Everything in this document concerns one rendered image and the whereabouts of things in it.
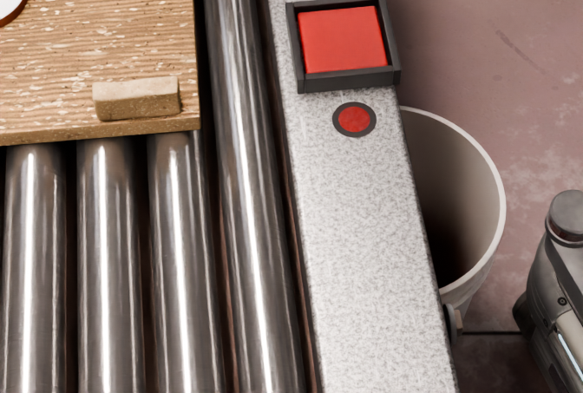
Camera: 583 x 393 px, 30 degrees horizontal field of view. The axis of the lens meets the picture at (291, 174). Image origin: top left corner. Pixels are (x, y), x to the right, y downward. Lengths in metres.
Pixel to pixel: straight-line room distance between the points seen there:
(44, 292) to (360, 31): 0.30
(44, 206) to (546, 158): 1.28
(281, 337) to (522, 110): 1.33
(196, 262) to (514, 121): 1.29
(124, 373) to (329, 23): 0.30
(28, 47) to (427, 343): 0.36
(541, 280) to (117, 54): 0.85
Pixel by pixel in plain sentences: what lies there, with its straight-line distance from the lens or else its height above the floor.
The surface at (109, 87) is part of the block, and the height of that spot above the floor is 0.96.
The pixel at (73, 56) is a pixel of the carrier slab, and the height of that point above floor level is 0.94.
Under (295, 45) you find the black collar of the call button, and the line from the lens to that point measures 0.80.
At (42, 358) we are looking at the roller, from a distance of 0.70.
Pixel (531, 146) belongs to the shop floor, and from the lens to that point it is 1.93.
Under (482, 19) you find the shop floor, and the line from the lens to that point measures 2.09.
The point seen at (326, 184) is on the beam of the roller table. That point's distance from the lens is 0.75.
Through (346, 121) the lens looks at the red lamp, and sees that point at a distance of 0.78.
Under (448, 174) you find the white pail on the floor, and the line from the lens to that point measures 1.53.
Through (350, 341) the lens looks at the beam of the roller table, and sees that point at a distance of 0.69.
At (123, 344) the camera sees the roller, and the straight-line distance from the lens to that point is 0.69.
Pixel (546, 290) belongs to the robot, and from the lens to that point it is 1.50.
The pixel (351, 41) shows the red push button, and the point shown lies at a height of 0.93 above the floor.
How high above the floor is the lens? 1.54
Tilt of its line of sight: 56 degrees down
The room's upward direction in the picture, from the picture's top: 1 degrees counter-clockwise
